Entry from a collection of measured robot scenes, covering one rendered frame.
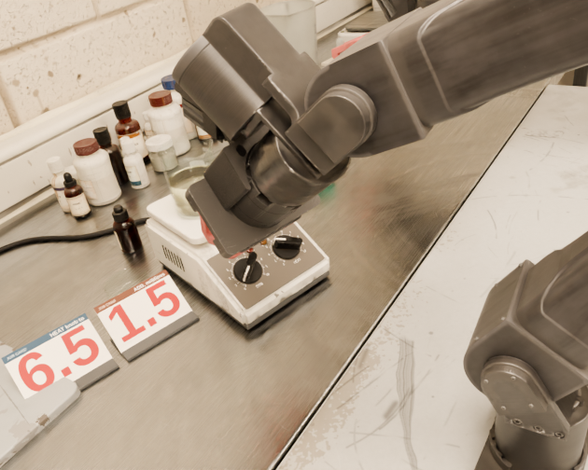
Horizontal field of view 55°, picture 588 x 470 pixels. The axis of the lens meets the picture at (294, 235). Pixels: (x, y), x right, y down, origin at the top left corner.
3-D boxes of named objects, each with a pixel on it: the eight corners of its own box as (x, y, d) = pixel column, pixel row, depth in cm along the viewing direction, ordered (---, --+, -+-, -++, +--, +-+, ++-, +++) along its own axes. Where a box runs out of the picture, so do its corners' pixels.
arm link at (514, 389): (479, 365, 36) (578, 391, 33) (508, 281, 42) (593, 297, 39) (475, 427, 39) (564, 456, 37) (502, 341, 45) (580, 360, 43)
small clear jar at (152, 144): (165, 174, 96) (157, 146, 93) (147, 171, 99) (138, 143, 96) (184, 163, 99) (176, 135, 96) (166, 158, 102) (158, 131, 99)
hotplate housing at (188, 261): (334, 276, 67) (327, 219, 63) (247, 335, 61) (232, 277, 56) (227, 215, 82) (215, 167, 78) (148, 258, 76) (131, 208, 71)
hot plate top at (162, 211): (279, 201, 68) (278, 195, 67) (196, 247, 62) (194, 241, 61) (222, 174, 76) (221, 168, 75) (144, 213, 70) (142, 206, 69)
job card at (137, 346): (200, 319, 64) (190, 291, 62) (128, 362, 60) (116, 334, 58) (173, 296, 68) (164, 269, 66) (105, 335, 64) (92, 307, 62)
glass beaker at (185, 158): (165, 212, 68) (146, 148, 64) (209, 190, 71) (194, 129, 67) (195, 232, 64) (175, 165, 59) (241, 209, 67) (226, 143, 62)
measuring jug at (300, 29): (269, 63, 141) (259, 1, 133) (320, 56, 140) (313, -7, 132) (268, 89, 125) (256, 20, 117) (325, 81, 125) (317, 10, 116)
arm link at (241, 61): (140, 98, 37) (227, -43, 29) (216, 56, 43) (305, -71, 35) (262, 228, 38) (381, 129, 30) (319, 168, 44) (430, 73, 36)
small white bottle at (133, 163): (144, 179, 96) (130, 135, 92) (153, 183, 94) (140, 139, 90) (128, 186, 95) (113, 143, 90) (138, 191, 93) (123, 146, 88)
